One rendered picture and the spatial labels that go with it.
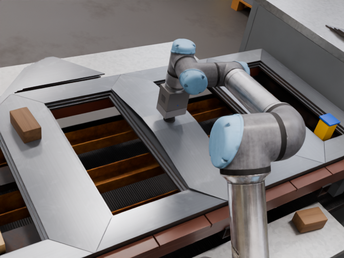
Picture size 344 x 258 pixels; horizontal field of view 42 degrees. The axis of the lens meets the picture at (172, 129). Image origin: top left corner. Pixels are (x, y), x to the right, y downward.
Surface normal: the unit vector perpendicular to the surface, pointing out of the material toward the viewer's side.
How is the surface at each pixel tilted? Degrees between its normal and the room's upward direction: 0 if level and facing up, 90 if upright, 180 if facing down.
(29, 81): 0
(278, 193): 0
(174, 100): 90
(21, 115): 0
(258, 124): 16
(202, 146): 10
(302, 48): 90
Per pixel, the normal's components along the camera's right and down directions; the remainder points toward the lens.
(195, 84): 0.26, 0.64
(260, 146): 0.33, 0.06
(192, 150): 0.25, -0.65
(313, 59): -0.84, 0.22
